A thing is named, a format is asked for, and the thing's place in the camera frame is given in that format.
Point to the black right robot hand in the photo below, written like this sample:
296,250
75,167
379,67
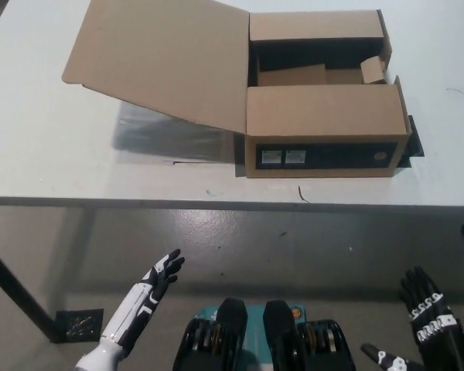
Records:
441,340

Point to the clear plastic sheet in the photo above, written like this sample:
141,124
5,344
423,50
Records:
170,145

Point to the black floor tape patch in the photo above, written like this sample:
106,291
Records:
81,324

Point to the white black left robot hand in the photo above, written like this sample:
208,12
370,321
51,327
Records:
135,309

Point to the brown cardboard storage box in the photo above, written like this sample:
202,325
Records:
325,112

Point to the small cardboard insert piece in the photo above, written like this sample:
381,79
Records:
373,71

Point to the black metal table leg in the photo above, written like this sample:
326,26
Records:
23,295

